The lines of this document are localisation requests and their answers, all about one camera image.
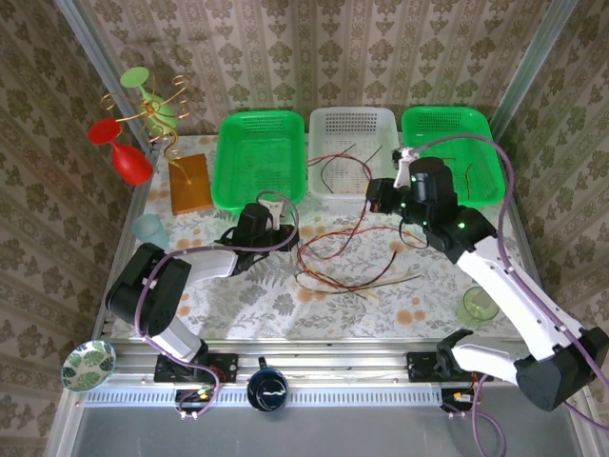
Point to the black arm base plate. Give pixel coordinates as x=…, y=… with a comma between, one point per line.
x=223, y=366
x=418, y=369

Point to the clear green plastic cup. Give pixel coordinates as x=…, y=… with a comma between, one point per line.
x=478, y=309

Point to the plain green plastic basket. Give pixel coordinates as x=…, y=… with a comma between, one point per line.
x=259, y=157

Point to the green plastic wine glass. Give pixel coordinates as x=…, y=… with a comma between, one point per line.
x=164, y=114

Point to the red plastic wine glass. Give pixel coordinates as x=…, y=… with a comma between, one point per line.
x=128, y=164

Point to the black connector block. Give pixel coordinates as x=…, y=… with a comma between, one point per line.
x=190, y=400
x=457, y=400

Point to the aluminium frame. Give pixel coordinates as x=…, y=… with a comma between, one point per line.
x=333, y=362

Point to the leaf pattern bowl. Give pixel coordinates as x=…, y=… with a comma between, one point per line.
x=88, y=366

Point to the white plastic basket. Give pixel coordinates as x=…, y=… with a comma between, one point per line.
x=352, y=128

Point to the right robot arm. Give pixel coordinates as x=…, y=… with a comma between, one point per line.
x=514, y=295

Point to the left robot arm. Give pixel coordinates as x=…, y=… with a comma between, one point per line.
x=143, y=295

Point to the dark blue mug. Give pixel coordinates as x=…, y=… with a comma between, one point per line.
x=267, y=390

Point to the frosted blue plastic cup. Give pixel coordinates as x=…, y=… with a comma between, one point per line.
x=150, y=231

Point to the floral fern print tablecloth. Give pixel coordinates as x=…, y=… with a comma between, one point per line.
x=333, y=314

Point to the green plastic basket with label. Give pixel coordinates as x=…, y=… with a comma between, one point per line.
x=476, y=143

